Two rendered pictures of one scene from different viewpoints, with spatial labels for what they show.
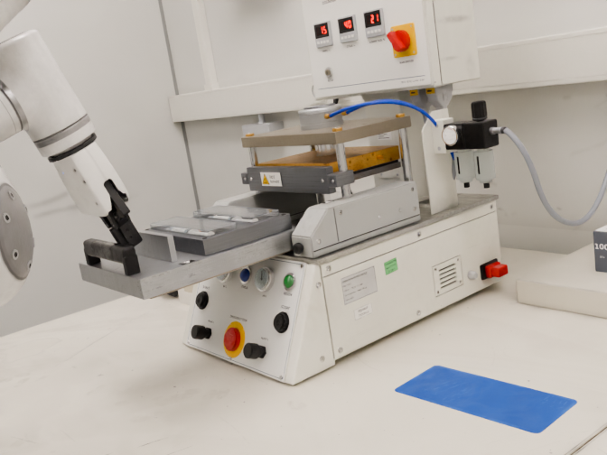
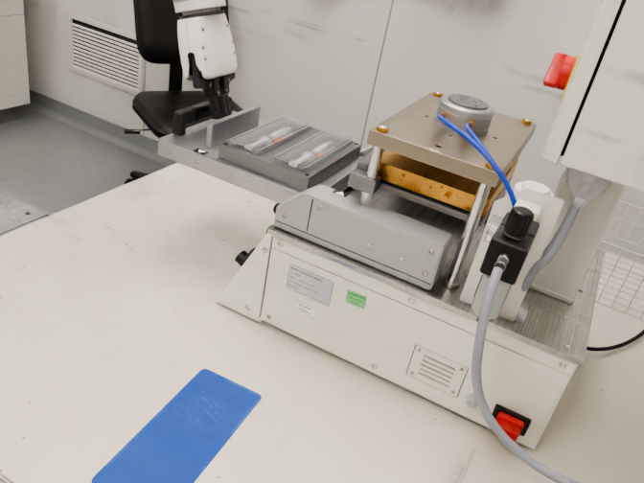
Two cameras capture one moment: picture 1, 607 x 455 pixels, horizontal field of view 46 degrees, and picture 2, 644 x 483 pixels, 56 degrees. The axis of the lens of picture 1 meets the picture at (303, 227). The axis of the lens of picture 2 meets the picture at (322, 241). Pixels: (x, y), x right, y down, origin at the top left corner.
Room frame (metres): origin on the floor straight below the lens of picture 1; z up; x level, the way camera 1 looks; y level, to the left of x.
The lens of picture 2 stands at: (0.71, -0.72, 1.37)
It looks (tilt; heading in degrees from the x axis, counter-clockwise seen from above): 30 degrees down; 59
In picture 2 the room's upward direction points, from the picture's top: 12 degrees clockwise
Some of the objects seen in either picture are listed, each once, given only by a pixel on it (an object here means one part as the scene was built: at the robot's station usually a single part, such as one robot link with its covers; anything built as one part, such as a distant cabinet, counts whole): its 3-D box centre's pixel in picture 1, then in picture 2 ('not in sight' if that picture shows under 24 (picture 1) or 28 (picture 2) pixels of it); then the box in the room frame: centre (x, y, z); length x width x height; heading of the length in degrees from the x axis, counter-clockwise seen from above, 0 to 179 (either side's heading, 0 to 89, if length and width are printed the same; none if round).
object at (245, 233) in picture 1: (215, 229); (292, 150); (1.15, 0.14, 0.98); 0.20 x 0.17 x 0.03; 38
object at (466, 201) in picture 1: (350, 219); (448, 241); (1.33, -0.09, 0.93); 0.46 x 0.35 x 0.01; 128
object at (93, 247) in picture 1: (109, 255); (204, 114); (1.03, 0.29, 0.99); 0.15 x 0.02 x 0.04; 38
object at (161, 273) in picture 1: (191, 244); (268, 148); (1.12, 0.18, 0.97); 0.30 x 0.22 x 0.08; 128
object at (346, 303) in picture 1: (346, 272); (405, 283); (1.29, -0.07, 0.84); 0.53 x 0.37 x 0.17; 128
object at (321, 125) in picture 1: (344, 137); (472, 153); (1.31, -0.10, 1.08); 0.31 x 0.24 x 0.13; 38
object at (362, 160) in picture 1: (328, 150); (449, 155); (1.30, -0.07, 1.07); 0.22 x 0.17 x 0.10; 38
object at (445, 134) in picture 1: (468, 145); (500, 257); (1.21, -0.30, 1.05); 0.15 x 0.05 x 0.15; 38
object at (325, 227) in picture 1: (355, 218); (355, 228); (1.15, -0.09, 0.96); 0.26 x 0.05 x 0.07; 128
